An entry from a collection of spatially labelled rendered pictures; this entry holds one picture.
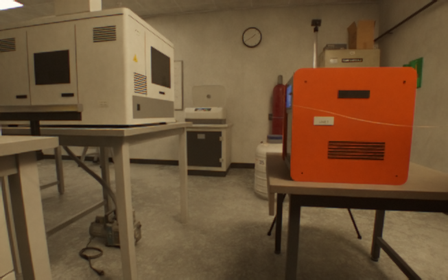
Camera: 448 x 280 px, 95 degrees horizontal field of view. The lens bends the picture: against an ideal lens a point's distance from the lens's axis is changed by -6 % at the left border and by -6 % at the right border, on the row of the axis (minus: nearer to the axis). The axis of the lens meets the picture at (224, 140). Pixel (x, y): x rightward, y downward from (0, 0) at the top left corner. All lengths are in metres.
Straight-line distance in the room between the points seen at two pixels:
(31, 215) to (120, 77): 0.64
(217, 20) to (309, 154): 3.69
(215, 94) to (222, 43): 0.92
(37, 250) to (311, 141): 0.95
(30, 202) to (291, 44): 3.90
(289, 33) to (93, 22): 3.38
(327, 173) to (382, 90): 0.35
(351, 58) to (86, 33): 3.41
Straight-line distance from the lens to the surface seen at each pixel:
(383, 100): 0.96
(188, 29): 4.42
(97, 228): 1.95
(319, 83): 0.88
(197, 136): 3.40
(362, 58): 3.93
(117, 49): 1.16
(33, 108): 0.98
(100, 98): 1.18
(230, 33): 4.20
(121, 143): 1.10
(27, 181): 0.80
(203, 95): 3.90
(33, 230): 0.84
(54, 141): 0.79
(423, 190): 1.01
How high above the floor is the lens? 0.96
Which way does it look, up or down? 6 degrees down
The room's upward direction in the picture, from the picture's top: straight up
